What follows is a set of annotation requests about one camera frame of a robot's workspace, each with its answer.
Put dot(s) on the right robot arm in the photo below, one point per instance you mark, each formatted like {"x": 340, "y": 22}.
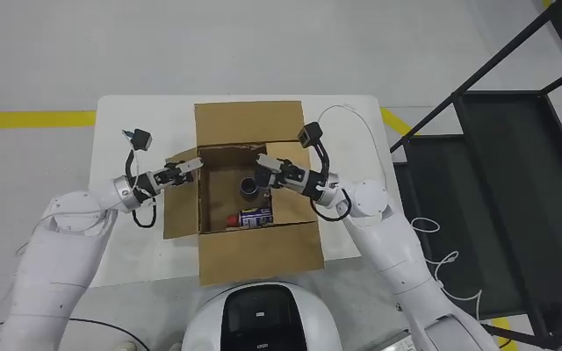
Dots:
{"x": 395, "y": 254}

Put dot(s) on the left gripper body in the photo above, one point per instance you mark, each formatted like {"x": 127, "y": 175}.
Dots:
{"x": 140, "y": 186}

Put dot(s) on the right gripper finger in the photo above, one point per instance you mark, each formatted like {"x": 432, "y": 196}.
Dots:
{"x": 268, "y": 162}
{"x": 263, "y": 177}

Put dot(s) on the dark cylindrical cup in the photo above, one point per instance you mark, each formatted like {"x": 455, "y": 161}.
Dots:
{"x": 249, "y": 187}

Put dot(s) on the black metal rack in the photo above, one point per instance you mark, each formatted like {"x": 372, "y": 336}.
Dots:
{"x": 496, "y": 184}

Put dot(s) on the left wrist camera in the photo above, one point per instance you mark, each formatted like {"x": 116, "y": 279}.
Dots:
{"x": 141, "y": 139}

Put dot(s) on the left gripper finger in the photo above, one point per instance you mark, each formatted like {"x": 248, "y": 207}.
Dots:
{"x": 191, "y": 165}
{"x": 182, "y": 177}

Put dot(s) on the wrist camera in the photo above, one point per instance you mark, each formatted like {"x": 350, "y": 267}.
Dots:
{"x": 141, "y": 139}
{"x": 310, "y": 134}

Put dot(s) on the large cardboard carton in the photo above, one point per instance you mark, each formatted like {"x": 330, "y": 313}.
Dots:
{"x": 259, "y": 252}

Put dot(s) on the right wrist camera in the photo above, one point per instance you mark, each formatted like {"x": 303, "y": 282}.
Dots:
{"x": 310, "y": 134}

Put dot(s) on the robot body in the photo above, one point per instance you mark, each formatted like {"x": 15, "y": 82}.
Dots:
{"x": 262, "y": 318}

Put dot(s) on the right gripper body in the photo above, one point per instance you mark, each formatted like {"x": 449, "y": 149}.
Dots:
{"x": 305, "y": 181}

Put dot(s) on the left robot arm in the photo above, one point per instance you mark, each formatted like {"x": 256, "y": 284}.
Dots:
{"x": 52, "y": 272}

